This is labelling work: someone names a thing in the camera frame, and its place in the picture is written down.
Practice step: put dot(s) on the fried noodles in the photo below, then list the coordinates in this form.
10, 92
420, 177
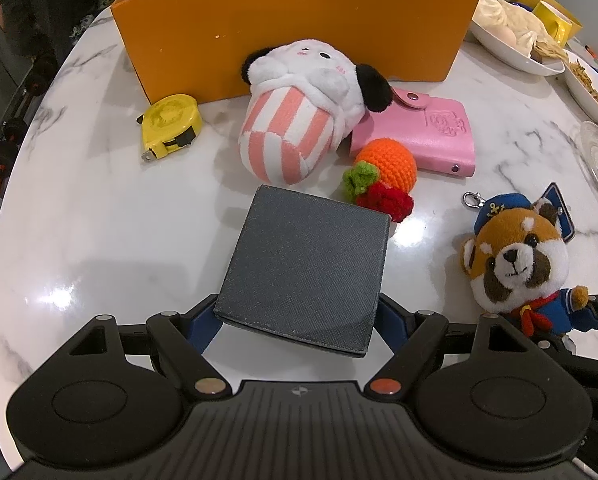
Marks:
591, 80

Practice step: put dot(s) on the dark grey wallet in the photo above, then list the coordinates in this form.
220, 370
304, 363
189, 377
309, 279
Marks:
304, 270

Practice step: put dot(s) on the yellow mug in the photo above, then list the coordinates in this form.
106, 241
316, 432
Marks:
549, 17

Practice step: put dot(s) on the white plate with fries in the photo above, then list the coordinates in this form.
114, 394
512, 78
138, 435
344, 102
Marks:
586, 102

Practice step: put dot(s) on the black dumbbell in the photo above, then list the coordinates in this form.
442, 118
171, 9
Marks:
9, 137
39, 76

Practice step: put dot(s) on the white pink striped plush dog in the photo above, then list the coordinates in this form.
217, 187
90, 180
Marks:
289, 130

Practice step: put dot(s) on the white bowl with food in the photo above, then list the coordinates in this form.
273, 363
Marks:
504, 54

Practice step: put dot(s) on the pink snap card holder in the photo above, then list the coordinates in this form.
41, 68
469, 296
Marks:
429, 130

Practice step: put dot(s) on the crochet orange fruit charm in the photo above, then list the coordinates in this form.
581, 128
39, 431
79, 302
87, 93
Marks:
386, 160

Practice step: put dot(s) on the pale food pile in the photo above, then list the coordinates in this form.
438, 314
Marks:
494, 12

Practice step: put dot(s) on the yellow tape measure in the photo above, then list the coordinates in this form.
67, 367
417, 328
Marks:
171, 117

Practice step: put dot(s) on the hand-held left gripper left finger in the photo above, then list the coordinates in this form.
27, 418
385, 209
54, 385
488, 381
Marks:
204, 322

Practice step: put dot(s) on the orange cardboard box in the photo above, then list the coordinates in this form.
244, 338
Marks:
304, 25

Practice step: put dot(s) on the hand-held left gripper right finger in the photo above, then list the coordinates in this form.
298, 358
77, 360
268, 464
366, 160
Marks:
386, 317

